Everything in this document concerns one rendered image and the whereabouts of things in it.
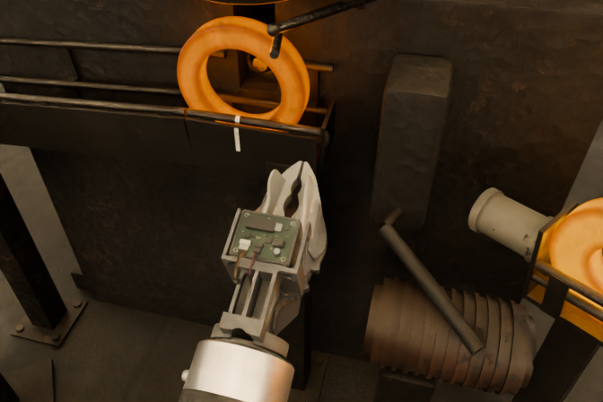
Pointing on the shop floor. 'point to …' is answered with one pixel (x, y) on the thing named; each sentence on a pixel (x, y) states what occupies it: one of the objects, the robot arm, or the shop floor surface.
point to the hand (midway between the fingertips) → (301, 176)
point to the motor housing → (445, 343)
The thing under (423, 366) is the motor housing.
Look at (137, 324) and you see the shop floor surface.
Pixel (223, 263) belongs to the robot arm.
